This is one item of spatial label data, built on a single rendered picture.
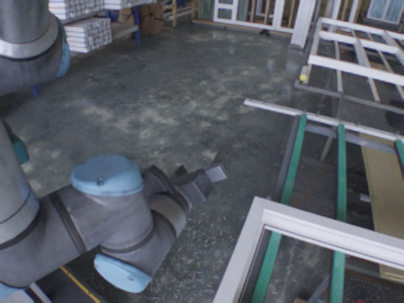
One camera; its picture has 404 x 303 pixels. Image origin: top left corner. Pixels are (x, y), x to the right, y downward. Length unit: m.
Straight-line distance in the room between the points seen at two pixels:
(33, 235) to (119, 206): 0.11
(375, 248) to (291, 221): 0.29
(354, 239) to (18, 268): 0.89
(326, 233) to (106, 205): 0.76
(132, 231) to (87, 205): 0.07
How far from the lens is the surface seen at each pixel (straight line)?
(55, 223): 0.35
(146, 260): 0.43
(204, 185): 0.54
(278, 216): 0.94
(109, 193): 0.34
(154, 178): 0.51
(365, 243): 1.00
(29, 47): 0.60
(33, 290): 1.38
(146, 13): 6.45
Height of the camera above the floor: 1.62
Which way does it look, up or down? 38 degrees down
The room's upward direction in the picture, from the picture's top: 3 degrees clockwise
